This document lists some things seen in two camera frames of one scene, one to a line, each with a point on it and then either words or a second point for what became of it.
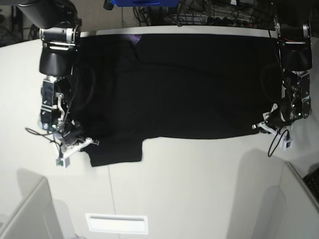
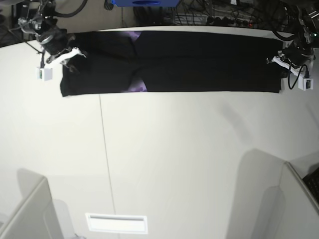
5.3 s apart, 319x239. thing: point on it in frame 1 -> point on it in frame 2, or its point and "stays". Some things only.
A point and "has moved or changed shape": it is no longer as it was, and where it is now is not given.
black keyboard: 312,180 stays
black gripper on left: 73,132 -> 55,40
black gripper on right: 280,116 -> 296,53
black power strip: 228,20 stays
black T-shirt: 129,87 has moved or changed shape
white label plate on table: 123,223 stays
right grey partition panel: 299,219 stays
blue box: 138,3 stays
